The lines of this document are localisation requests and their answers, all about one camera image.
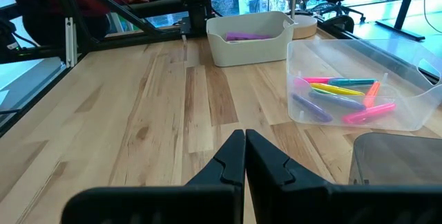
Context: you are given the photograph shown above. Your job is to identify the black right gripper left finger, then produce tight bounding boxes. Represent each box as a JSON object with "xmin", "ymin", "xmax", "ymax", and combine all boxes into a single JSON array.
[{"xmin": 61, "ymin": 129, "xmax": 246, "ymax": 224}]

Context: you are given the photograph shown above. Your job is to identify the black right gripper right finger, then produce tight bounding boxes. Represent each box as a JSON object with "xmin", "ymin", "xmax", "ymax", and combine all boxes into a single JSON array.
[{"xmin": 245, "ymin": 129, "xmax": 442, "ymax": 224}]

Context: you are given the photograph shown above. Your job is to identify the purple slim highlighter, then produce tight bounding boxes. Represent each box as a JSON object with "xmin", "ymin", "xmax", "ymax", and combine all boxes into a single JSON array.
[
  {"xmin": 308, "ymin": 90, "xmax": 367, "ymax": 111},
  {"xmin": 291, "ymin": 92, "xmax": 334, "ymax": 124}
]

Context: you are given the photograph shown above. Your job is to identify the green slim highlighter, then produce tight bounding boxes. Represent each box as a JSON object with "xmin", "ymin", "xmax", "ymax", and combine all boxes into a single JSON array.
[{"xmin": 311, "ymin": 87, "xmax": 334, "ymax": 96}]

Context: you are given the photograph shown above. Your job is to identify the pink slim highlighter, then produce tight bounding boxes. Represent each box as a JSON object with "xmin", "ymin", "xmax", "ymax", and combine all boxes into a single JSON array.
[
  {"xmin": 341, "ymin": 102, "xmax": 397, "ymax": 125},
  {"xmin": 302, "ymin": 76, "xmax": 338, "ymax": 84}
]

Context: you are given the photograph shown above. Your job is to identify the yellow slim highlighter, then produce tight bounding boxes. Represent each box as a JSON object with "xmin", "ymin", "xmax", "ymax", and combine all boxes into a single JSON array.
[{"xmin": 309, "ymin": 82, "xmax": 366, "ymax": 97}]

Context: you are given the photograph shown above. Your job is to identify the orange slim highlighter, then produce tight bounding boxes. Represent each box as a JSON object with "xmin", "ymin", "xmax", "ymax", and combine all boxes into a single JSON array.
[{"xmin": 363, "ymin": 80, "xmax": 381, "ymax": 109}]

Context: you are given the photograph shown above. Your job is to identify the teal slim highlighter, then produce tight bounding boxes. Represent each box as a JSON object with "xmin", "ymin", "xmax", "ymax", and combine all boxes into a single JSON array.
[{"xmin": 327, "ymin": 77, "xmax": 377, "ymax": 87}]

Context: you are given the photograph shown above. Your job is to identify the light grey plastic bin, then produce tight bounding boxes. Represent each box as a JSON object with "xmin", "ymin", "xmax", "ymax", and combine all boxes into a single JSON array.
[{"xmin": 206, "ymin": 10, "xmax": 297, "ymax": 68}]

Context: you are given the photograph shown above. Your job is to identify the purple thick highlighter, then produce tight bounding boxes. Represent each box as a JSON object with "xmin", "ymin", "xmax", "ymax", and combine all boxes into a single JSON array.
[{"xmin": 225, "ymin": 31, "xmax": 273, "ymax": 42}]

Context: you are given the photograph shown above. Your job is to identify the clear plastic bin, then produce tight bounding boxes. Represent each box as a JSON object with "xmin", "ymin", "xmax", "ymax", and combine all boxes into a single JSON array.
[{"xmin": 285, "ymin": 38, "xmax": 442, "ymax": 132}]

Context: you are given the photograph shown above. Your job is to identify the smoky dark plastic bin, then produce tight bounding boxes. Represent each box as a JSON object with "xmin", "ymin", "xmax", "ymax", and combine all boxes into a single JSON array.
[{"xmin": 347, "ymin": 132, "xmax": 442, "ymax": 187}]

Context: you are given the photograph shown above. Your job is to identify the white cylinder table lamp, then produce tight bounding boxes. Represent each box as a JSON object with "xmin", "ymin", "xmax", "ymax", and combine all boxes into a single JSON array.
[{"xmin": 289, "ymin": 0, "xmax": 318, "ymax": 41}]

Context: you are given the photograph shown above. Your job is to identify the dark grey desk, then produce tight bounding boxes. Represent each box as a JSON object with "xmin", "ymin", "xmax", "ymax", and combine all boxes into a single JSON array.
[{"xmin": 124, "ymin": 0, "xmax": 194, "ymax": 19}]

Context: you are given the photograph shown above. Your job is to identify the black desk leg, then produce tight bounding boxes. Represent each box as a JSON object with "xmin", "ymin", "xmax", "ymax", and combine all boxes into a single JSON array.
[{"xmin": 375, "ymin": 0, "xmax": 426, "ymax": 41}]

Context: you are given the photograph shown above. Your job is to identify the black frame handle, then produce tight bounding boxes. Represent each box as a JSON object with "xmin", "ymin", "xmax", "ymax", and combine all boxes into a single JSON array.
[{"xmin": 329, "ymin": 14, "xmax": 356, "ymax": 34}]

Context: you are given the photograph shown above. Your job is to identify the silver aluminium bracket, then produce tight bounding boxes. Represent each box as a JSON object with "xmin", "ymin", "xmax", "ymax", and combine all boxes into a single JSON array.
[{"xmin": 64, "ymin": 17, "xmax": 78, "ymax": 68}]

